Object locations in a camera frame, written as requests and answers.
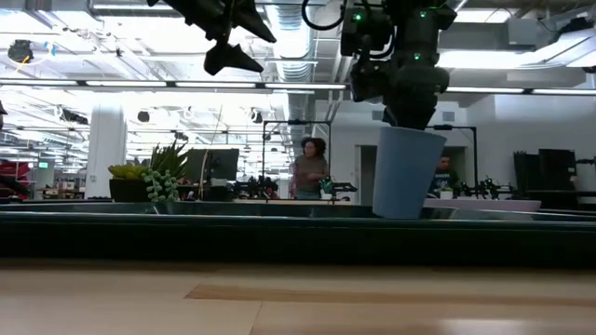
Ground silver ventilation duct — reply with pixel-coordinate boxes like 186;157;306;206
273;3;318;86

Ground black computer monitor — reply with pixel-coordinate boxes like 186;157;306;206
185;148;240;202

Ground black background robot arms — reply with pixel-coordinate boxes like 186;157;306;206
453;177;519;201
231;175;281;201

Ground black ceiling device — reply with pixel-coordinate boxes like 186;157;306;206
6;38;35;64

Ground green bead succulent plant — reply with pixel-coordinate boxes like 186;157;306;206
142;168;182;203

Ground person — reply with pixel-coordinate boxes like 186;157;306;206
427;154;463;199
290;135;332;201

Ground light blue plastic cup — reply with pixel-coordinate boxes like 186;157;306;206
372;126;448;221

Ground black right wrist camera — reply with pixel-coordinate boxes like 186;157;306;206
340;5;397;58

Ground white column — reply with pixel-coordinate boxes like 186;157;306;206
84;103;129;200

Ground spiky green plant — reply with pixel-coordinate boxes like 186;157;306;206
147;141;193;181

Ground yellow-green succulent plant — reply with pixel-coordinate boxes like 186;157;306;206
107;163;151;181

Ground black looped cable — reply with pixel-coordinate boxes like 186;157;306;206
301;0;348;33

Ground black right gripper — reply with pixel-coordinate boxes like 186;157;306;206
349;54;451;131

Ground long ceiling light strip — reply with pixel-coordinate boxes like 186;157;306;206
444;86;596;97
0;78;348;92

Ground black cabinet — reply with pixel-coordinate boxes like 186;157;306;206
512;148;596;211

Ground black planter box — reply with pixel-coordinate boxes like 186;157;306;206
108;178;153;204

